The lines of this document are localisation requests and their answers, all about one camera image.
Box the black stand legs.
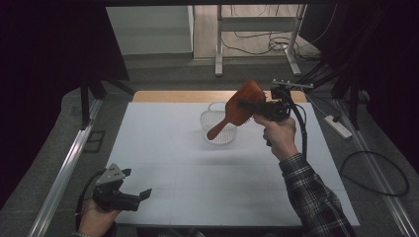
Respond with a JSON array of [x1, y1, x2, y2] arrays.
[[295, 60, 362, 131], [79, 73, 136, 130]]

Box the dark curtain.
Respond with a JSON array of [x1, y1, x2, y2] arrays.
[[0, 0, 130, 201], [298, 0, 419, 166]]

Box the thick black gripper cable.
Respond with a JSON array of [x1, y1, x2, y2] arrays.
[[280, 88, 309, 161]]

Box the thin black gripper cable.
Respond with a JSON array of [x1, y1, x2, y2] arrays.
[[75, 169, 107, 231]]

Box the wooden paddle hairbrush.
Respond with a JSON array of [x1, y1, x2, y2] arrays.
[[206, 79, 267, 141]]

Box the person's left hand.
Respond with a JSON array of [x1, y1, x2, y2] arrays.
[[77, 197, 122, 237]]

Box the white table cover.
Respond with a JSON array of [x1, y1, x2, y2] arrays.
[[107, 101, 361, 228]]

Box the white cabinet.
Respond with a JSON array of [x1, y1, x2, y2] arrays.
[[106, 5, 195, 56]]

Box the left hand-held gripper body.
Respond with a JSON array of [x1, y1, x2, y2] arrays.
[[92, 163, 141, 212]]

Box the silver metal rail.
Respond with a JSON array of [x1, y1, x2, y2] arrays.
[[332, 98, 419, 237], [28, 98, 103, 237]]

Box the black looped floor cable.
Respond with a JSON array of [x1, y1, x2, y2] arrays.
[[340, 150, 410, 198]]

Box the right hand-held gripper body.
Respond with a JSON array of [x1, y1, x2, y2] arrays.
[[260, 78, 314, 121]]

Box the tangle of black floor cables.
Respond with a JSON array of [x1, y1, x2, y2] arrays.
[[220, 4, 330, 62]]

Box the white metal desk frame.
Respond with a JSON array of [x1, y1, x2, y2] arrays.
[[214, 4, 307, 77]]

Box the person's right hand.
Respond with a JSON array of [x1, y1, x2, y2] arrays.
[[253, 113, 299, 162]]

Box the translucent white plastic basket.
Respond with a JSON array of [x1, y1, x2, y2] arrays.
[[200, 101, 239, 146]]

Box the white power strip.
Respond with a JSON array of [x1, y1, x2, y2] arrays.
[[324, 115, 354, 140]]

